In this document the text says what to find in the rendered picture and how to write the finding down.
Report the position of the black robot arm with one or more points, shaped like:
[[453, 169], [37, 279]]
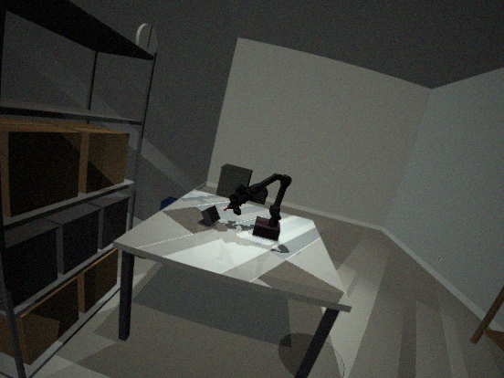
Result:
[[246, 194]]

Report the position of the grey sloped panel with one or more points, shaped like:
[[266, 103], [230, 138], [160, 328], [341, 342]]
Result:
[[210, 215]]

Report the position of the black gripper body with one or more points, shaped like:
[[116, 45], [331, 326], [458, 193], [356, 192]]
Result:
[[236, 209]]

